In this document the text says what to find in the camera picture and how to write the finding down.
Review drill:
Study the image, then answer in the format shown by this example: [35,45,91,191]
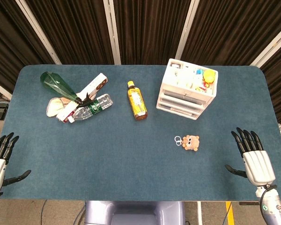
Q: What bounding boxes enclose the lilac robot base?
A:
[84,200,185,225]

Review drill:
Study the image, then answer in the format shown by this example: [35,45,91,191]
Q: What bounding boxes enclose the yellow tea bottle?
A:
[127,81,148,121]

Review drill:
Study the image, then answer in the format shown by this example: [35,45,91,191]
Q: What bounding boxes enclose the long white red box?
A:
[55,72,108,123]

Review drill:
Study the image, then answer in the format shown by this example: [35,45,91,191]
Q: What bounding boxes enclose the yellow round toy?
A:
[203,69,216,84]

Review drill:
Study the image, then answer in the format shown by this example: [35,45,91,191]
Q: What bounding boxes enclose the tan plush toy keychain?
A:
[174,135,200,152]

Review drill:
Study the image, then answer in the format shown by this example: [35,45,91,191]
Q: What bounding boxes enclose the blue table mat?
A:
[0,64,281,202]

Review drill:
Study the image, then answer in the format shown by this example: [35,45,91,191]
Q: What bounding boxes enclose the white mesh cloth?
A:
[46,97,72,118]

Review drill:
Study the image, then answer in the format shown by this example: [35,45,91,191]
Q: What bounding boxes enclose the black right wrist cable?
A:
[259,184,277,225]

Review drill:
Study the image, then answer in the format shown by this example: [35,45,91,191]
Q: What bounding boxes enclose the blue floor cable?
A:
[40,199,49,225]

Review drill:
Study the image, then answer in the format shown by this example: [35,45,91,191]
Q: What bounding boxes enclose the white plastic drawer unit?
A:
[155,58,219,120]

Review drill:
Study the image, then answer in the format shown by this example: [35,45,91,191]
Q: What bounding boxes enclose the green spray bottle black nozzle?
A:
[40,71,96,105]

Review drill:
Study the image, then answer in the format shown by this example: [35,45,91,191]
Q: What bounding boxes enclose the clear water bottle green label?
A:
[67,93,114,124]

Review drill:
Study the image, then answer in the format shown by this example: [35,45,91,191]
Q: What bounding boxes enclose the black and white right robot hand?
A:
[225,127,277,188]

